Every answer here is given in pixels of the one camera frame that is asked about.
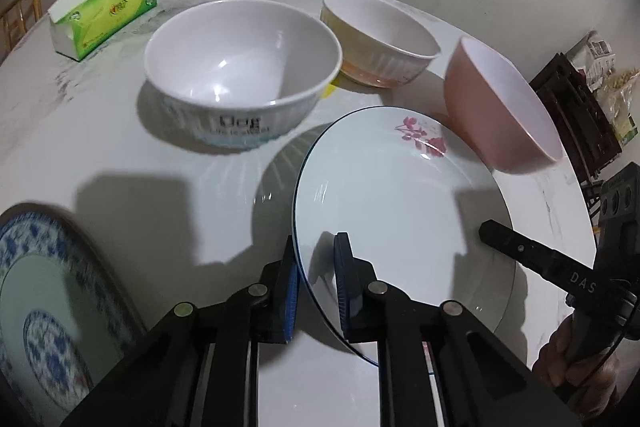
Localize large white printed bowl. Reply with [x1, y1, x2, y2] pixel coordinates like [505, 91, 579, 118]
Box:
[144, 0, 343, 152]

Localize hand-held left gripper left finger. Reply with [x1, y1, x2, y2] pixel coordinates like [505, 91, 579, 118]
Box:
[60, 234, 301, 427]

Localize printed plastic bag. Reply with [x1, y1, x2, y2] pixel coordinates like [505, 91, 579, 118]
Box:
[567, 31, 617, 92]

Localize yellowish striped bowl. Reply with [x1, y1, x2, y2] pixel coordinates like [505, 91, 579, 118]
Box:
[320, 0, 442, 88]

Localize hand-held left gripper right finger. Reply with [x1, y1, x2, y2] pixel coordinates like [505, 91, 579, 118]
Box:
[332, 232, 571, 427]

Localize dark wooden furniture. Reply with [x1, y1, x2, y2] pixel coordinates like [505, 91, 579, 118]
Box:
[529, 52, 623, 188]

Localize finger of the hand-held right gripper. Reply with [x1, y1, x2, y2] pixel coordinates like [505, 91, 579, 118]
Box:
[478, 219, 608, 303]

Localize plastic bags of goods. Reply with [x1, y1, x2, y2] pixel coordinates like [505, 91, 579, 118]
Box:
[595, 67, 640, 145]

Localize person's right hand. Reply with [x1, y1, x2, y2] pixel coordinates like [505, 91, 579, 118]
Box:
[531, 314, 626, 408]

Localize green tissue box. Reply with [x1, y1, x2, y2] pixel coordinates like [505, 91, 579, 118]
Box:
[48, 0, 158, 61]

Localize pink bowl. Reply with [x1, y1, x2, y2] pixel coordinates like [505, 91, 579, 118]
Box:
[444, 35, 565, 174]

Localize white plate with pink flowers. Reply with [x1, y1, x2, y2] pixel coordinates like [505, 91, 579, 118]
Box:
[291, 106, 516, 365]

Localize light wooden chair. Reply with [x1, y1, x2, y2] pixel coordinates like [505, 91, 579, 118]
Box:
[0, 0, 46, 62]

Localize blue patterned white plate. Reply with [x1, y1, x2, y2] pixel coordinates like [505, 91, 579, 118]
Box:
[0, 212, 136, 413]

